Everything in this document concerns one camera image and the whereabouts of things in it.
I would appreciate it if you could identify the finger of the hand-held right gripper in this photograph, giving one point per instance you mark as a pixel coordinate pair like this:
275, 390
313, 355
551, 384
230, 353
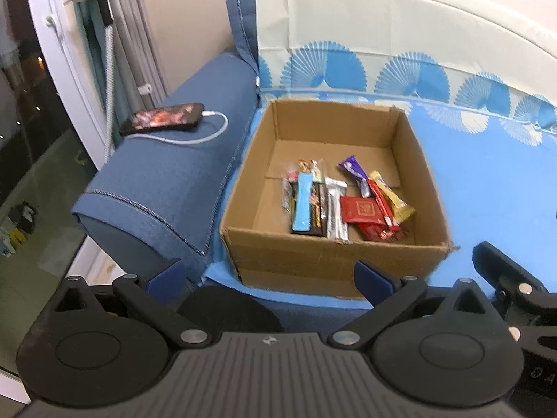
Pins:
504, 274

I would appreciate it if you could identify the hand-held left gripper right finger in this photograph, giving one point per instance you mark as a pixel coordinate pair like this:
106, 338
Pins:
374, 282

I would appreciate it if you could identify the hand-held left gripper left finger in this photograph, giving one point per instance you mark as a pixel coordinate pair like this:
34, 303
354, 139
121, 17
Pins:
165, 278

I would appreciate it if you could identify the brown cardboard box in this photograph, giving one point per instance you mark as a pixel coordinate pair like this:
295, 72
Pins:
330, 261

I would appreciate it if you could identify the small red square packet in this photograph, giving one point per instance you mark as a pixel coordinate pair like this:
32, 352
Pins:
361, 210

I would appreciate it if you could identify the red stick packet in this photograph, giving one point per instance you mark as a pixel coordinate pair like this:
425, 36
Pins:
385, 207

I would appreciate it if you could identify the yellow candy packet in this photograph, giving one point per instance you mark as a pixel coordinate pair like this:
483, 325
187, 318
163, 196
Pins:
400, 209

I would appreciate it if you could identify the silver sachet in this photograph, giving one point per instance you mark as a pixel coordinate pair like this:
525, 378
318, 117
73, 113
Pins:
336, 209

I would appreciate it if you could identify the brown chocolate bar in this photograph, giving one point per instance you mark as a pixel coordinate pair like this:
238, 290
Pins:
320, 209

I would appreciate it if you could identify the light blue stick packet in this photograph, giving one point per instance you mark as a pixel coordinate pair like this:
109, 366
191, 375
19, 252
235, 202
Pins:
303, 202

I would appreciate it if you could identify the purple chocolate bar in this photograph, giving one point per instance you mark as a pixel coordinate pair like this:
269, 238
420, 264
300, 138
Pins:
352, 167

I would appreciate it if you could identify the clear pink candy packet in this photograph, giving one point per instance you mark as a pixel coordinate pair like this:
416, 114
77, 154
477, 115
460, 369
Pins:
311, 167

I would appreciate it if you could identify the blue fabric sofa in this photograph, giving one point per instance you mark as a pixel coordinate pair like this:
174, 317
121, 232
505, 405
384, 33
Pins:
165, 183

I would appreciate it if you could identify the black smartphone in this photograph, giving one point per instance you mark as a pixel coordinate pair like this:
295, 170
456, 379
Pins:
161, 118

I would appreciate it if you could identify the white curtain clip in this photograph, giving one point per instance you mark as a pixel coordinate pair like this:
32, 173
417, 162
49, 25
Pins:
143, 88

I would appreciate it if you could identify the grey curtain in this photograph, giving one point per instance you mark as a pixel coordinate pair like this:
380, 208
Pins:
139, 52

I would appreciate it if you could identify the white door frame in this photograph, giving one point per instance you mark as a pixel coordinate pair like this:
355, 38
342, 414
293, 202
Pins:
65, 52

